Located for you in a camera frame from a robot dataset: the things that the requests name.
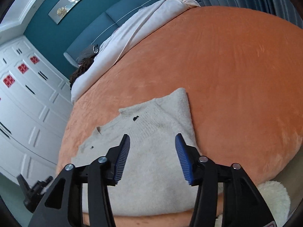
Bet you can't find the white fluffy cloth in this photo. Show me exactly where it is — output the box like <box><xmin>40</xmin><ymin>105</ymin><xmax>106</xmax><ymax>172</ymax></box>
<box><xmin>215</xmin><ymin>181</ymin><xmax>291</xmax><ymax>227</ymax></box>

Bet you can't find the teal upholstered headboard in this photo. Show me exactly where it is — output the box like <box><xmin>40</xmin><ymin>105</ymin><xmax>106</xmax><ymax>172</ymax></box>
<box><xmin>63</xmin><ymin>0</ymin><xmax>171</xmax><ymax>68</ymax></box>

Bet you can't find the white panelled wardrobe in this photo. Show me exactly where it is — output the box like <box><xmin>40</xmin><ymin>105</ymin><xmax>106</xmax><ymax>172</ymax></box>
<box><xmin>0</xmin><ymin>35</ymin><xmax>74</xmax><ymax>187</ymax></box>

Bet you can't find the orange fleece blanket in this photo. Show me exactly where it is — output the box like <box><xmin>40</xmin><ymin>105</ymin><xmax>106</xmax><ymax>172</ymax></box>
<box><xmin>55</xmin><ymin>5</ymin><xmax>303</xmax><ymax>227</ymax></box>

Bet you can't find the white duvet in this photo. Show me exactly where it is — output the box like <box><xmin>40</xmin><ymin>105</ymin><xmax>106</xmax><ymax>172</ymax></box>
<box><xmin>71</xmin><ymin>0</ymin><xmax>201</xmax><ymax>103</ymax></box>

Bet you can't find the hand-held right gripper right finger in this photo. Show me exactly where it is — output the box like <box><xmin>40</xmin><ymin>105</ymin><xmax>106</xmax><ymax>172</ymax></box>
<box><xmin>175</xmin><ymin>133</ymin><xmax>278</xmax><ymax>227</ymax></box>

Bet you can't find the cream knitted sweater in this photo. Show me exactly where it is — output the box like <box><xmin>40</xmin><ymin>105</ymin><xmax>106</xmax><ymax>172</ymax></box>
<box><xmin>70</xmin><ymin>88</ymin><xmax>225</xmax><ymax>217</ymax></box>

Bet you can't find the dark curly plush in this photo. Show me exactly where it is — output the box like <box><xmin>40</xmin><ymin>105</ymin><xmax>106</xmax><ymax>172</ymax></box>
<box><xmin>69</xmin><ymin>57</ymin><xmax>95</xmax><ymax>90</ymax></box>

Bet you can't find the grey pillow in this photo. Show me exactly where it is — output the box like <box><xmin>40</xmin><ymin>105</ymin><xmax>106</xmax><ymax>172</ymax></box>
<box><xmin>77</xmin><ymin>45</ymin><xmax>99</xmax><ymax>64</ymax></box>

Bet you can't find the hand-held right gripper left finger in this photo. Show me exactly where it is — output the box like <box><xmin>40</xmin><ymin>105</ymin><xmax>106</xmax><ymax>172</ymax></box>
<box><xmin>28</xmin><ymin>134</ymin><xmax>131</xmax><ymax>227</ymax></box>

